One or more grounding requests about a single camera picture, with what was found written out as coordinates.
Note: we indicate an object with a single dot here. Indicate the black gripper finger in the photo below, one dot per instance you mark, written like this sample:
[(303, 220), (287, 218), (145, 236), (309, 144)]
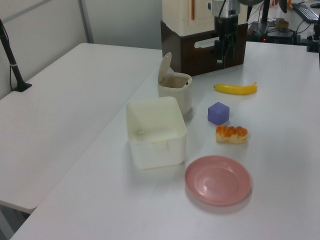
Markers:
[(219, 50), (230, 52)]

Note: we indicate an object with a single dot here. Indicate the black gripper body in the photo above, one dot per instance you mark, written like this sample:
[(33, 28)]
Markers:
[(226, 28)]

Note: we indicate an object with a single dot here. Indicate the cream flip-lid trash can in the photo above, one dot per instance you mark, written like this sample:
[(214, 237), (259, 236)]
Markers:
[(177, 100)]

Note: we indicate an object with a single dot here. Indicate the dark brown wooden box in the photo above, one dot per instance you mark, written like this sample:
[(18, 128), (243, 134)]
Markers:
[(190, 58)]

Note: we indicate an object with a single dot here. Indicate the yellow banana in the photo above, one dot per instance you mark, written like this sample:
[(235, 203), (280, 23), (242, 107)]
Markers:
[(235, 89)]

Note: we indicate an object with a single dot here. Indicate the black monitor stand pole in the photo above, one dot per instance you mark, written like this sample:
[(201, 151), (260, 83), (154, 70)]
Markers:
[(265, 11)]

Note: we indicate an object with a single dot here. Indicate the cream toaster oven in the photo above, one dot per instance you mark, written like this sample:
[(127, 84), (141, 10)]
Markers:
[(180, 15)]

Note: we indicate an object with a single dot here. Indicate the black electronics box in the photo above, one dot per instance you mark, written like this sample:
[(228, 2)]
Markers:
[(280, 37)]

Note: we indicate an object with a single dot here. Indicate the small cardboard box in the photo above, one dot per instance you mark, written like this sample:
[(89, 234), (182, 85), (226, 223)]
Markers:
[(282, 23)]

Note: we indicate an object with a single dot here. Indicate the purple cube block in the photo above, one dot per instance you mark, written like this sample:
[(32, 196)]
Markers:
[(218, 113)]

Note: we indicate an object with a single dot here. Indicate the black computer keyboard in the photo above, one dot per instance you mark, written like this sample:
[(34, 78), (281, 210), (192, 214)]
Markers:
[(306, 11)]

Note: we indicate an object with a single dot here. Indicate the orange glazed bread loaf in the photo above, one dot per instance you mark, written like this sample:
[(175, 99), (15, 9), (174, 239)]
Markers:
[(231, 135)]

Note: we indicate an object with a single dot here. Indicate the cream square plastic container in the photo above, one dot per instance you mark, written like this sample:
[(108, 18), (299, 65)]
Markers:
[(157, 152)]

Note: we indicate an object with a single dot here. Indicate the pink round plate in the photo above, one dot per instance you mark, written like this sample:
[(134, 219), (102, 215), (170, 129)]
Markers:
[(217, 180)]

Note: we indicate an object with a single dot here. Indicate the black clamp mount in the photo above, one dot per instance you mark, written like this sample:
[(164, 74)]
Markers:
[(313, 42)]

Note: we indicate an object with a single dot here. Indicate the grey metal partition post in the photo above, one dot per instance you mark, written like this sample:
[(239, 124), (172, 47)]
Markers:
[(86, 20)]

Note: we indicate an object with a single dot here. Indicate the black camera pole with clamp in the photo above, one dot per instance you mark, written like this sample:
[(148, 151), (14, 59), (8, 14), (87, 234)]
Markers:
[(13, 65)]

